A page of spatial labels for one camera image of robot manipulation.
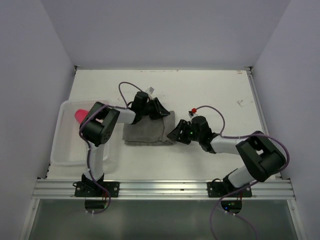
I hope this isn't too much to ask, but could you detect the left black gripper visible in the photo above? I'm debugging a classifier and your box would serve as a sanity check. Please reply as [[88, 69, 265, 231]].
[[140, 97, 169, 120]]

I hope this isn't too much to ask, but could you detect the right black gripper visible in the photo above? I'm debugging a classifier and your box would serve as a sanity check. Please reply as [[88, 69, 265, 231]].
[[167, 119, 202, 145]]

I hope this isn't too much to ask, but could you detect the grey towel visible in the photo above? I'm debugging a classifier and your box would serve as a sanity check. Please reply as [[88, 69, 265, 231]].
[[122, 110, 176, 146]]

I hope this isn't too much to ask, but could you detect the pink towel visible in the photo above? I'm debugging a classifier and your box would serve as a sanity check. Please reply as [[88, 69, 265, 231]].
[[74, 109, 88, 124]]

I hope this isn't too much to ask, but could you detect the clear plastic basket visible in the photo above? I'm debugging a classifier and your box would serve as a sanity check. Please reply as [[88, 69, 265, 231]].
[[50, 99, 97, 167]]

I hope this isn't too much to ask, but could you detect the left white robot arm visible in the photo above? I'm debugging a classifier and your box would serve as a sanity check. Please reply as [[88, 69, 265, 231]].
[[75, 91, 175, 197]]

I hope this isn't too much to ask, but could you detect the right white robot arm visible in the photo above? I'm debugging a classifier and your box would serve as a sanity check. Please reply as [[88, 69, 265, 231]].
[[167, 116, 288, 197]]

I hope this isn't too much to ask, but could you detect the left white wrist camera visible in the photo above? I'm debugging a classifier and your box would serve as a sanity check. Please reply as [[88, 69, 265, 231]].
[[146, 87, 155, 95]]

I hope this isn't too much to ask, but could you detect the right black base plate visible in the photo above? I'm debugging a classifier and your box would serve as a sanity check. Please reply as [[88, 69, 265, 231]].
[[206, 178, 253, 198]]

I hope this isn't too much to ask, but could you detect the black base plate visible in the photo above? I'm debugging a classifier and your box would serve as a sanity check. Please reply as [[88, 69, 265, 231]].
[[206, 178, 253, 198], [72, 181, 120, 198]]

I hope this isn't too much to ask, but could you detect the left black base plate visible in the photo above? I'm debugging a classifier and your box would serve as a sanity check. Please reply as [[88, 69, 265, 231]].
[[72, 181, 120, 198]]

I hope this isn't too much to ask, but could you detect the aluminium mounting rail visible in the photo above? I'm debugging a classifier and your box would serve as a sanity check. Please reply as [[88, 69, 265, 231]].
[[31, 179, 295, 200]]

